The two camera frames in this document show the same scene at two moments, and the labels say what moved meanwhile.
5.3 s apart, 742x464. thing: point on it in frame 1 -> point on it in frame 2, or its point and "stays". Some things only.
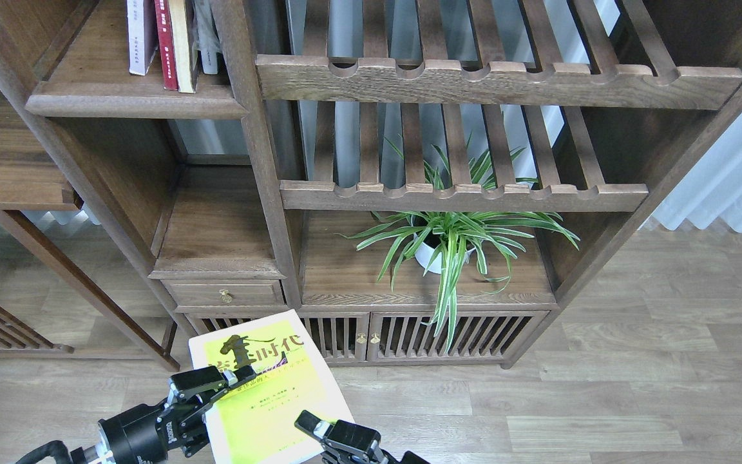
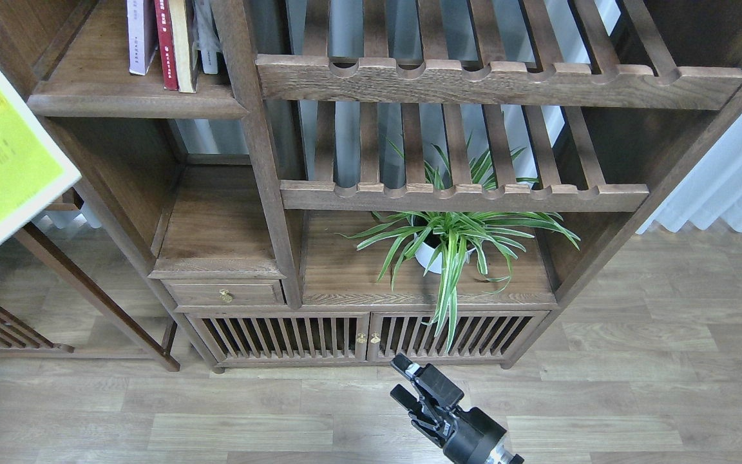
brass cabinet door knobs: [362, 340] stays
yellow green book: [256, 425] -> [11, 165]
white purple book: [143, 35] stays
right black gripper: [354, 444] -> [476, 434]
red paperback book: [165, 45] stays
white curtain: [740, 179] stays
